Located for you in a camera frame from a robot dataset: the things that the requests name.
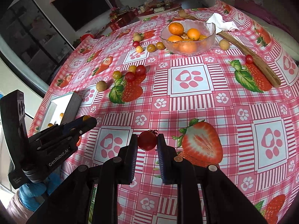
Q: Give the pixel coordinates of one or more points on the person's left hand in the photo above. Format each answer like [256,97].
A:
[32,192]

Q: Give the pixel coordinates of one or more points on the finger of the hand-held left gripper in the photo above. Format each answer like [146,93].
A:
[87,126]
[71,124]

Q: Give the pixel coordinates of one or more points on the red checked printed tablecloth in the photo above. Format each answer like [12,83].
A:
[198,102]

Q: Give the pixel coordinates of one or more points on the red cherry tomato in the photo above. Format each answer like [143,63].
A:
[129,76]
[136,43]
[140,70]
[249,59]

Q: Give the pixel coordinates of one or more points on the purple blanket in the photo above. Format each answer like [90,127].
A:
[257,11]

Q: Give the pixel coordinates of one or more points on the crumpled white tissue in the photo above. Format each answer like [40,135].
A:
[222,23]

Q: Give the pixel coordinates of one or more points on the red gift boxes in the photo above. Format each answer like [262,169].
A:
[121,19]

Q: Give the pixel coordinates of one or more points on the red tomato with stem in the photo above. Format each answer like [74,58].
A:
[147,140]

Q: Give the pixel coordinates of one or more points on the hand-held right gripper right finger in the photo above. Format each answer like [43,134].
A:
[163,158]

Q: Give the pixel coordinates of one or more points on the clear glass bowl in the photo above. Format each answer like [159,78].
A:
[205,44]

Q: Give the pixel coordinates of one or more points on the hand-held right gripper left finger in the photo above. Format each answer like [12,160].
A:
[133,158]

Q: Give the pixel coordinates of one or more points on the beige armchair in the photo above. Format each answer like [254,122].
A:
[278,33]

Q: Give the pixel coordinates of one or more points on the glass cabinet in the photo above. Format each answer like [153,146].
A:
[30,39]

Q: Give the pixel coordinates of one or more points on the small orange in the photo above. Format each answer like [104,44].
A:
[202,37]

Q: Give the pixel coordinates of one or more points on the white tray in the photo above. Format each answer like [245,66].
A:
[71,106]

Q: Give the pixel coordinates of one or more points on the black television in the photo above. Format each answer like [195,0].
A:
[79,7]

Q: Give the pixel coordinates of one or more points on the wooden fork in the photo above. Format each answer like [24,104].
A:
[184,14]

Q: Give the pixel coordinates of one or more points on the longan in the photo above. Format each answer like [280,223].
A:
[137,38]
[224,44]
[101,85]
[136,34]

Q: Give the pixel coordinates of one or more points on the long wooden spatula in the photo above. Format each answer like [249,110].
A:
[264,71]

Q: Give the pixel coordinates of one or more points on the flower bouquet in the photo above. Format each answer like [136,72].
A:
[114,10]

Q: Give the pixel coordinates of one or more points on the round low table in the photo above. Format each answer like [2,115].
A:
[158,7]

